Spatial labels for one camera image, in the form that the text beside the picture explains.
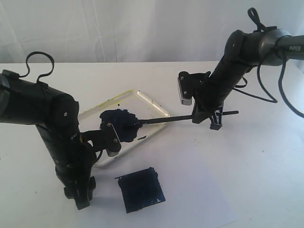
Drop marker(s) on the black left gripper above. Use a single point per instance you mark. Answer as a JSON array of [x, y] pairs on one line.
[[76, 176]]

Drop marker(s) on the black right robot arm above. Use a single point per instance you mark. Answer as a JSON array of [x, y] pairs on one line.
[[242, 53]]

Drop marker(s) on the white paint tray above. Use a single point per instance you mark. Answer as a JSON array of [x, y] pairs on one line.
[[134, 101]]

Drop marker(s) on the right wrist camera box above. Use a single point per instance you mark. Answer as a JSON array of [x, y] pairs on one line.
[[188, 84]]

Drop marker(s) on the white backdrop curtain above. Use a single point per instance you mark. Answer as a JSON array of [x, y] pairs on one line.
[[134, 30]]

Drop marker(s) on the white paper with square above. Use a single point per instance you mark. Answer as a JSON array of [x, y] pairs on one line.
[[192, 199]]

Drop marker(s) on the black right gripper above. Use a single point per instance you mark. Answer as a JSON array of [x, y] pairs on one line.
[[208, 99]]

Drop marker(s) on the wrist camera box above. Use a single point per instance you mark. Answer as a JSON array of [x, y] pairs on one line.
[[103, 139], [188, 84]]

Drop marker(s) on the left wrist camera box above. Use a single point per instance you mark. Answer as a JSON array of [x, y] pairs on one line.
[[103, 139]]

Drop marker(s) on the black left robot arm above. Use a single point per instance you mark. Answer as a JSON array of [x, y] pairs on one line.
[[55, 115]]

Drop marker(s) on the black paintbrush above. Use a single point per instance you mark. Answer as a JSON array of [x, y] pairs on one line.
[[140, 123]]

